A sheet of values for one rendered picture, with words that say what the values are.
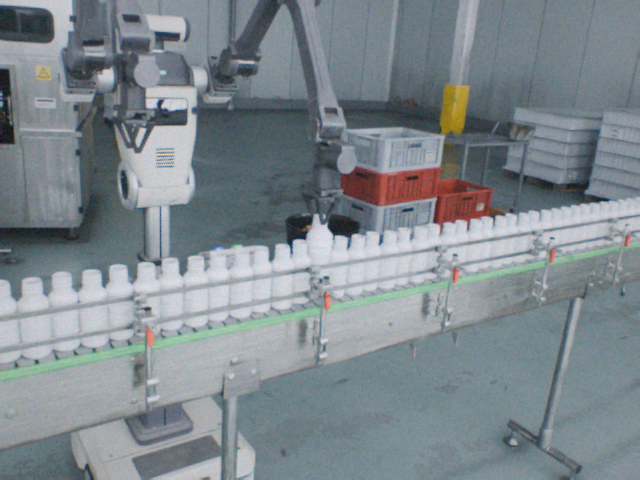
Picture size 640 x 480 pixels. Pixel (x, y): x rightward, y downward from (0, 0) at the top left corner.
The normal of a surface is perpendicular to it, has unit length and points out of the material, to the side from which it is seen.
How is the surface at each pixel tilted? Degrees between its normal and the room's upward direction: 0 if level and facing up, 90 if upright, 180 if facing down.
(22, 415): 90
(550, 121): 91
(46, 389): 90
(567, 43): 90
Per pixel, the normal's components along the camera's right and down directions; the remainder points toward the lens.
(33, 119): 0.26, 0.32
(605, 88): -0.84, 0.11
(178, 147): 0.55, 0.30
